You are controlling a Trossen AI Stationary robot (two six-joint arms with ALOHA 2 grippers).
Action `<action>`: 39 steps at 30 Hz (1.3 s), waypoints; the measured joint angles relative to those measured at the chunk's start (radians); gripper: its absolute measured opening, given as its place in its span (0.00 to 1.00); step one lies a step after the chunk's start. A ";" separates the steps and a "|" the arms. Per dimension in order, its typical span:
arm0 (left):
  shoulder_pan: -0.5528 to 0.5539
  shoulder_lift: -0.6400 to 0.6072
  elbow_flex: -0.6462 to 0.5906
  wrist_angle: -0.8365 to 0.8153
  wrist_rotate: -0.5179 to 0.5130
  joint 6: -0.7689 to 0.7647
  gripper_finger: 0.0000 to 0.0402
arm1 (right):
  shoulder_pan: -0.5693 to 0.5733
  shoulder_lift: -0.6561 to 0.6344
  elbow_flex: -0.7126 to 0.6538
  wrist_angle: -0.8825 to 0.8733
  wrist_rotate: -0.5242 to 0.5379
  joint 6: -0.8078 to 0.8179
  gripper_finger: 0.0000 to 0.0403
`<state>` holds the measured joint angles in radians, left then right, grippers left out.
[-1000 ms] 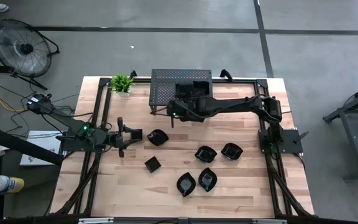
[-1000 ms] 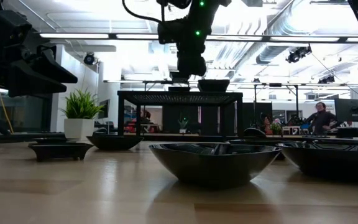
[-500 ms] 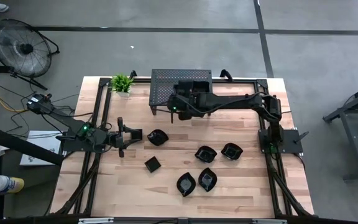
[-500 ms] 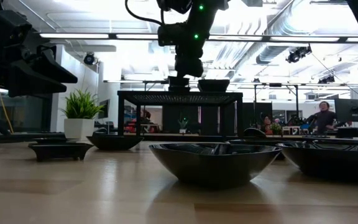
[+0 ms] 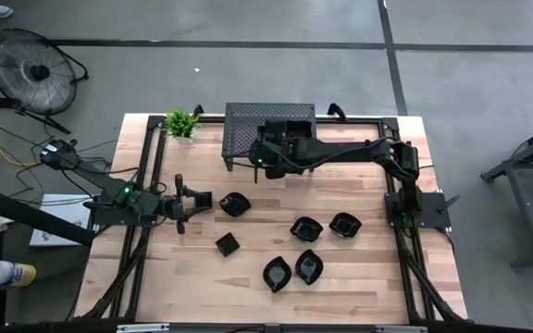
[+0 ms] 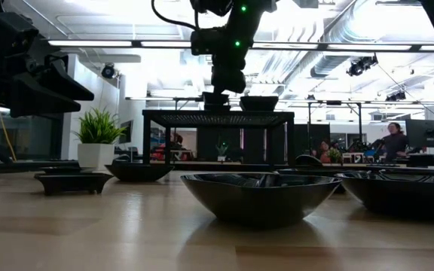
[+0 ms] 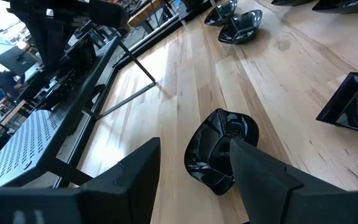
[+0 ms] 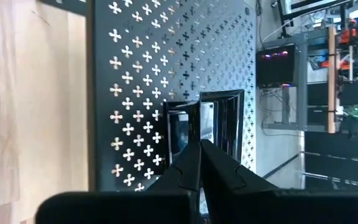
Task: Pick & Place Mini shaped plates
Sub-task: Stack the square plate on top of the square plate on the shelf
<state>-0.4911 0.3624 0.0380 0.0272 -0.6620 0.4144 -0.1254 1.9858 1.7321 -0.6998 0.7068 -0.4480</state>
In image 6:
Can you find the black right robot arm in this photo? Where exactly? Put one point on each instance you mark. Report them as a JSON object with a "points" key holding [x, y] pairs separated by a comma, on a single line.
{"points": [[254, 11]]}

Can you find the leafy background desk plant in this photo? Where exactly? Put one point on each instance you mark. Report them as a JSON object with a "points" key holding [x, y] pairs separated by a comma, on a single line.
{"points": [[334, 155]]}

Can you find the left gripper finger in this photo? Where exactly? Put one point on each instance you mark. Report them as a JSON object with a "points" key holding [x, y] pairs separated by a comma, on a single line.
{"points": [[41, 98], [65, 79]]}

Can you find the person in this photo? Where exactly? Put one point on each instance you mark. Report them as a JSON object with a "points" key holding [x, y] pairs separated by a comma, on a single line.
{"points": [[394, 145], [168, 148], [324, 150]]}

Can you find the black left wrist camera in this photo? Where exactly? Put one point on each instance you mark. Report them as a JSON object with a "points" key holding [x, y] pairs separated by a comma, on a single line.
{"points": [[19, 28]]}

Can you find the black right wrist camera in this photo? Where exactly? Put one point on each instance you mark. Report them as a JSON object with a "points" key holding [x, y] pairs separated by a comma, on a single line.
{"points": [[202, 42]]}

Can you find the black curved frame bracket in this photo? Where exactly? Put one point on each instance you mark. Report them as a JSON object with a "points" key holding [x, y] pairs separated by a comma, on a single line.
{"points": [[309, 160]]}

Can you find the small background potted plant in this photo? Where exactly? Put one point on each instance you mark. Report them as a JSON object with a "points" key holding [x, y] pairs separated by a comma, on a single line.
{"points": [[221, 150]]}

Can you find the overhead LED light bar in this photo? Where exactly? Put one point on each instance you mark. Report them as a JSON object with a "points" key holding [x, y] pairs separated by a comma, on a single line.
{"points": [[371, 47]]}

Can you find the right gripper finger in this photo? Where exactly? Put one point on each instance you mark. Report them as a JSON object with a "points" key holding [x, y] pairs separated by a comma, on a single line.
{"points": [[224, 89]]}

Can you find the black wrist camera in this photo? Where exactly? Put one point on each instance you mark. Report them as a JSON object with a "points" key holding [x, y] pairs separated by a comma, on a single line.
{"points": [[202, 42], [19, 28]]}

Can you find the black ceiling spotlight cluster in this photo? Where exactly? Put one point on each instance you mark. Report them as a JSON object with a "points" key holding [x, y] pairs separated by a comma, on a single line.
{"points": [[360, 66], [396, 96]]}

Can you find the black perforated metal shelf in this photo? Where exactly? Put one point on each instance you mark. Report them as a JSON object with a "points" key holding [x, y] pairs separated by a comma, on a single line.
{"points": [[220, 119]]}

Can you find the dark wall screen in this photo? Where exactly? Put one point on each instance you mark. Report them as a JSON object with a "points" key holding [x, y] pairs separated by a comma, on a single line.
{"points": [[126, 131]]}

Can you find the artificial plant in white pot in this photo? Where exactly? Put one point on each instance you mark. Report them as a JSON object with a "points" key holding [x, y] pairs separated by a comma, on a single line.
{"points": [[98, 130]]}

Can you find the black background metal frame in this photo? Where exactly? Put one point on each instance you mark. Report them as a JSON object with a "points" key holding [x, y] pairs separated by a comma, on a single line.
{"points": [[334, 102]]}

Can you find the black computer monitor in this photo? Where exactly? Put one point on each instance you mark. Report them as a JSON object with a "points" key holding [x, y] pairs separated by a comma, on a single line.
{"points": [[426, 133]]}

